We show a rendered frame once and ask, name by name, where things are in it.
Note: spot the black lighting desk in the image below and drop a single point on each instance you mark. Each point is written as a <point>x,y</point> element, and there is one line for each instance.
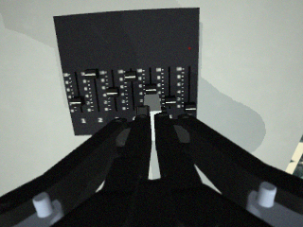
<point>158,49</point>

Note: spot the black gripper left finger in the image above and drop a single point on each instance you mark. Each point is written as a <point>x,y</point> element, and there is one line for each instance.
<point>44,200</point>

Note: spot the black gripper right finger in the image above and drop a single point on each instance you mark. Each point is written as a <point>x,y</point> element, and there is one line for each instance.
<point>269,193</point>

